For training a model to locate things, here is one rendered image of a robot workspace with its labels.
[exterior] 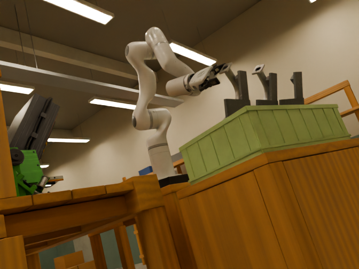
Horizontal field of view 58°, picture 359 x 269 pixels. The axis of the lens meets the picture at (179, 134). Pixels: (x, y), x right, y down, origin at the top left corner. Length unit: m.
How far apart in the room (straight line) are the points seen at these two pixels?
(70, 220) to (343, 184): 1.02
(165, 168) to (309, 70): 5.33
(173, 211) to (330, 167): 0.74
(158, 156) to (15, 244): 0.91
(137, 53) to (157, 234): 0.96
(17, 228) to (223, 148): 0.75
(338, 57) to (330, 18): 0.75
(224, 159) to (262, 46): 6.17
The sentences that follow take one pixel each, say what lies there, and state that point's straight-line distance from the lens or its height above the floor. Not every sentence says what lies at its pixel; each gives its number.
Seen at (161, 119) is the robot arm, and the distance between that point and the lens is 1.85.
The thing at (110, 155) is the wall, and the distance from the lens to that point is 9.81.
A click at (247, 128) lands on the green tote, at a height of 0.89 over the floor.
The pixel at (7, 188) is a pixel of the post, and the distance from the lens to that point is 1.16.
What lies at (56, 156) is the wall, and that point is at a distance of 12.10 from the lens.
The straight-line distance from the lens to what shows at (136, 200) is 1.39.
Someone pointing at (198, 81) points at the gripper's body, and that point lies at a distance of 1.37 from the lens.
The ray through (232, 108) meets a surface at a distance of 1.24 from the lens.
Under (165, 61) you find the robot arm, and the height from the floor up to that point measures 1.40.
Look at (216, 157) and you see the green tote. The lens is 1.22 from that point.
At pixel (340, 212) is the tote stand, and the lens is 1.27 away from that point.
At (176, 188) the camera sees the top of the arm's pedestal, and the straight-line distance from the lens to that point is 1.62.
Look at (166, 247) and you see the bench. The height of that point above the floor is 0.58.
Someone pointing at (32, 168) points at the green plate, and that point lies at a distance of 1.92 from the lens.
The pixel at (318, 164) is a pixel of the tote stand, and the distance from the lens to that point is 1.26.
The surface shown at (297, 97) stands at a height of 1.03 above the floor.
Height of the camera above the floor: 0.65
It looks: 15 degrees up
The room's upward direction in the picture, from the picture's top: 17 degrees counter-clockwise
